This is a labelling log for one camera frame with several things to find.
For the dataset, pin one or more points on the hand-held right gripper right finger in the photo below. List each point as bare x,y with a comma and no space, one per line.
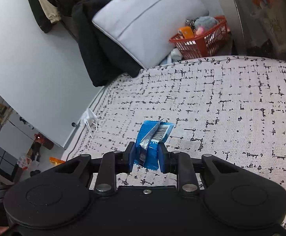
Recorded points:
163,158

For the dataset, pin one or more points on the white cabinet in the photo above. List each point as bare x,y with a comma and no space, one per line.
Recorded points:
12,137

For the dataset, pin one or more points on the orange floor mat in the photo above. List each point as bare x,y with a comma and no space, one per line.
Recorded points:
56,161

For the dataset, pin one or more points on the white laptop bag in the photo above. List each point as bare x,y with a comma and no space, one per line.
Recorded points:
152,17

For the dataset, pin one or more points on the white face mask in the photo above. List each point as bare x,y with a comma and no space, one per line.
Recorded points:
89,118

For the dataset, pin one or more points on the grey plush toy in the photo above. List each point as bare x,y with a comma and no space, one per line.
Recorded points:
206,22

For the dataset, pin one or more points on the clear bag orange print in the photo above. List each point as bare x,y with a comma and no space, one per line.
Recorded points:
273,24

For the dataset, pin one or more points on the white desk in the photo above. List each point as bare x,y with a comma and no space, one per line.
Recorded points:
237,17

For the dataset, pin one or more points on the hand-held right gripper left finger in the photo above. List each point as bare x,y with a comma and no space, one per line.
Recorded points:
132,157

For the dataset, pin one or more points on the hanging beige garment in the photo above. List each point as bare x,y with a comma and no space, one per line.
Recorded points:
47,7

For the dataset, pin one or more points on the black jacket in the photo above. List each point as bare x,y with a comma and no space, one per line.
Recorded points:
96,54

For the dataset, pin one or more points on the red plastic basket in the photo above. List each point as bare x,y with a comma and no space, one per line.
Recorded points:
202,45

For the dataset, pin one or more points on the brown oil bottle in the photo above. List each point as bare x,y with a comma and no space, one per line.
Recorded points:
43,142

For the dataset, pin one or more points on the black door stopper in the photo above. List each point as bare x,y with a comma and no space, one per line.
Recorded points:
73,124

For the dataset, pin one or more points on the blue snack packet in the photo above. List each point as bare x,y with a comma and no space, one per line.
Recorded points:
153,152

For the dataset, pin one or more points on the orange item in basket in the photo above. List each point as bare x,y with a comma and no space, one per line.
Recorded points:
185,32

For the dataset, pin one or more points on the hanging black garment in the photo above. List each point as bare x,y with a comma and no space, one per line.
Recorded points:
38,12

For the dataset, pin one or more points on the black white patterned blanket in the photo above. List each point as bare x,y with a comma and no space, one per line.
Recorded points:
231,103

